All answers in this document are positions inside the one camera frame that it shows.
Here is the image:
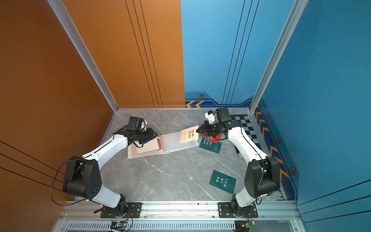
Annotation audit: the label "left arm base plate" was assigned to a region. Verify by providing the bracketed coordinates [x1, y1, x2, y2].
[100, 202, 143, 218]

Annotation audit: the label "red money card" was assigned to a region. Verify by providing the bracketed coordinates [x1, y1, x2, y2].
[200, 134, 222, 144]

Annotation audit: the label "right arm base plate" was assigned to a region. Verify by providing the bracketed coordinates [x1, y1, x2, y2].
[217, 202, 259, 219]

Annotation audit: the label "aluminium front rail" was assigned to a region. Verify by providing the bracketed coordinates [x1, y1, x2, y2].
[58, 200, 301, 221]

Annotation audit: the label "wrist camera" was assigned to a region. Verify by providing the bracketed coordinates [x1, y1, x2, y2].
[126, 117, 147, 131]
[205, 107, 232, 124]

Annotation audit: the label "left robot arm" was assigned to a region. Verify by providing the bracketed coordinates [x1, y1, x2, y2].
[62, 127, 157, 217]

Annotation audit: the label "cream card red characters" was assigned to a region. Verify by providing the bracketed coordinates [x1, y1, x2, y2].
[180, 125, 199, 144]

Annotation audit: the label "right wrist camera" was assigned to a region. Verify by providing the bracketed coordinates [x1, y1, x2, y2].
[205, 107, 232, 124]

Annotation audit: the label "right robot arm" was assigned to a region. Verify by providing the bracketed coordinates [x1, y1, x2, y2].
[196, 120, 281, 217]

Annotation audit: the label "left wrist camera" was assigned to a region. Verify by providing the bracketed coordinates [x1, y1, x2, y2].
[126, 117, 147, 131]

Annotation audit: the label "black white chessboard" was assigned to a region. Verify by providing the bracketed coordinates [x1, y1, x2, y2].
[231, 115, 261, 149]

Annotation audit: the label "green card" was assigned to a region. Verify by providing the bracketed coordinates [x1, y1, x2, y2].
[209, 170, 236, 194]
[199, 138, 222, 154]

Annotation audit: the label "red card white characters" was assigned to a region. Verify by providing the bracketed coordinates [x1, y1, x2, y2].
[157, 138, 162, 150]

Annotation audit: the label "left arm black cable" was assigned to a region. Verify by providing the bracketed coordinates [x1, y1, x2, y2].
[50, 159, 88, 206]

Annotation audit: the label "left green circuit board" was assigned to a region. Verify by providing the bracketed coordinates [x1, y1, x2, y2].
[110, 221, 128, 232]

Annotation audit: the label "right green circuit board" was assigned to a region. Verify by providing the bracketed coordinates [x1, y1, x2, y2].
[241, 220, 256, 230]

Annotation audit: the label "pink photo album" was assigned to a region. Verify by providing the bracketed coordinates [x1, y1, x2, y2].
[128, 132, 199, 159]

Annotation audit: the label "green circuit board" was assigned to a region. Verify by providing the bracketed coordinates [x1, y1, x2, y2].
[110, 221, 128, 232]
[241, 220, 256, 230]

